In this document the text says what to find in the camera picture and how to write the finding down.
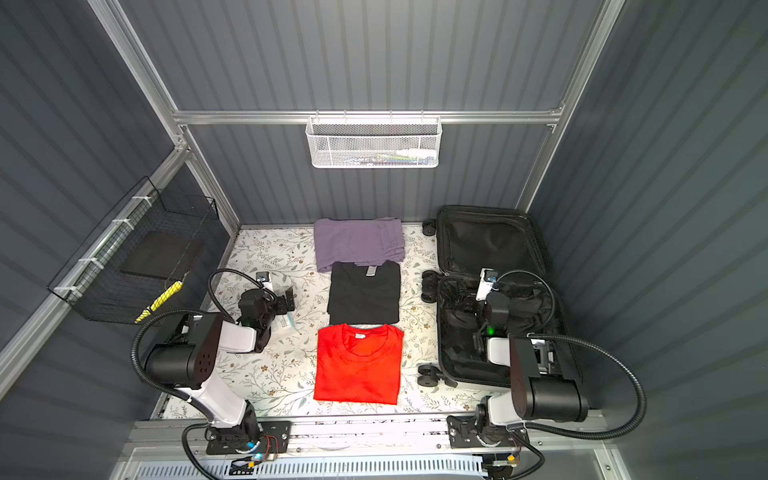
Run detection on red t-shirt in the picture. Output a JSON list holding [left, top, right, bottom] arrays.
[[313, 324, 404, 405]]

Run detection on black wire basket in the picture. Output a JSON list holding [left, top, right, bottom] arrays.
[[47, 179, 221, 325]]

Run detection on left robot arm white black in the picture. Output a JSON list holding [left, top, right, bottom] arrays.
[[133, 287, 295, 453]]

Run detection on floral table mat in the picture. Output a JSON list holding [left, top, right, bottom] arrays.
[[216, 223, 498, 417]]

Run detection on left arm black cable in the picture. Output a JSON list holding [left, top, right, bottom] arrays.
[[130, 267, 283, 480]]

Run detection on white wire basket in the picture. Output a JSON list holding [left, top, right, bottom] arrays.
[[305, 116, 443, 169]]

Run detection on small white packet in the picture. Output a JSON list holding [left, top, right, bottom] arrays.
[[273, 313, 296, 331]]

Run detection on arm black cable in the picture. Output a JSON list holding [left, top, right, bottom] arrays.
[[130, 267, 283, 480], [491, 269, 648, 480]]

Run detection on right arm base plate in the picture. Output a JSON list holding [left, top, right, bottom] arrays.
[[446, 415, 522, 449]]

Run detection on purple jeans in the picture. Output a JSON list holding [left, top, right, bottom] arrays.
[[313, 218, 405, 273]]

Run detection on yellow black striped item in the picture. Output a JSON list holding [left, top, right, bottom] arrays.
[[134, 281, 183, 324]]

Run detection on white ventilation grille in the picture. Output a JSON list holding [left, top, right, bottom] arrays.
[[134, 458, 487, 480]]

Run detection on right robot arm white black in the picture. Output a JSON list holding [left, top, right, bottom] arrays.
[[472, 288, 589, 443]]

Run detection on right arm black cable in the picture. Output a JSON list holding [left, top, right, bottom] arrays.
[[491, 269, 648, 480]]

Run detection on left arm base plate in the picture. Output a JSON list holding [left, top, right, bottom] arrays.
[[205, 421, 292, 455]]

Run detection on black t-shirt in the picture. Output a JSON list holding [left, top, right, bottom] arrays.
[[327, 261, 401, 326]]

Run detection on black pad in basket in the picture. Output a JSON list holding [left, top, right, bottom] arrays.
[[120, 231, 201, 281]]

